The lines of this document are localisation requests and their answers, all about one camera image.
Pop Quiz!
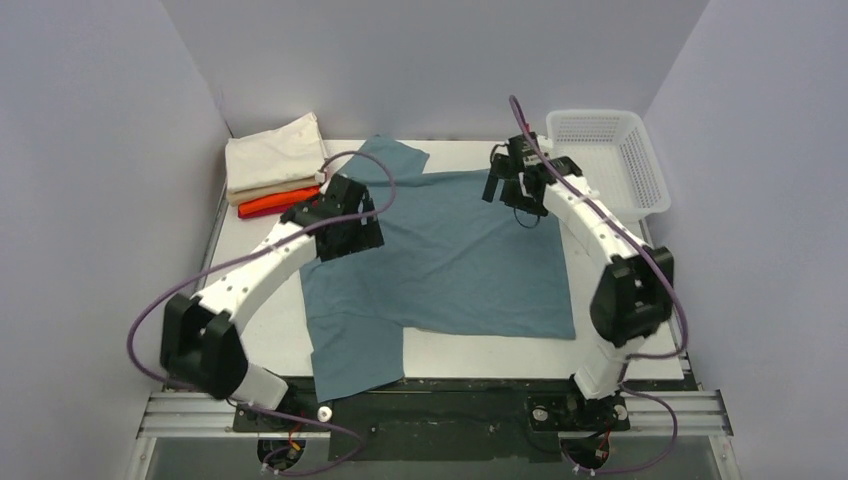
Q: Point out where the aluminium extrusion rail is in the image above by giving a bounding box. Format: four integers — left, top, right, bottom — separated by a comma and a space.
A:
138, 390, 734, 439

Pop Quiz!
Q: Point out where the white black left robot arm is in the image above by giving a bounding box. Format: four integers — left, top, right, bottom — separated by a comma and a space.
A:
160, 175, 384, 430

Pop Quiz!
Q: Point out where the folded red t-shirt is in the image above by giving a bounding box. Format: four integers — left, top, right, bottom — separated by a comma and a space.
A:
237, 203, 294, 219

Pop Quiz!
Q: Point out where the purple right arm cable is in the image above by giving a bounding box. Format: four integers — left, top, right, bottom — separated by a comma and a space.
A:
508, 94, 690, 477

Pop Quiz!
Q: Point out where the folded cream t-shirt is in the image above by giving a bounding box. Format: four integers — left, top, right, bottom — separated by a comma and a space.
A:
225, 112, 326, 194

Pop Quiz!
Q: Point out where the folded beige t-shirt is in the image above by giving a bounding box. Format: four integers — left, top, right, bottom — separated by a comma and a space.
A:
225, 177, 320, 206

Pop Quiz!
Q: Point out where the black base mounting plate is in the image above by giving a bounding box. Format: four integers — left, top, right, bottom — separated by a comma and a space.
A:
165, 374, 697, 464

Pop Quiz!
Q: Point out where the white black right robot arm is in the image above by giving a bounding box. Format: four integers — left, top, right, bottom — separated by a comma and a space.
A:
482, 136, 673, 431

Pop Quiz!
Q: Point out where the folded orange t-shirt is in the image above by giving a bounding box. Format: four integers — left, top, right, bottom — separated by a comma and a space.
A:
237, 186, 320, 209

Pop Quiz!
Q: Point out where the white perforated plastic basket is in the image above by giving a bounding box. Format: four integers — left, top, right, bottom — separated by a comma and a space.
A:
545, 109, 671, 222

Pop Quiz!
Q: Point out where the teal blue t-shirt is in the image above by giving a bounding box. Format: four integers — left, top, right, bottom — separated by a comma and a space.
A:
300, 136, 576, 402

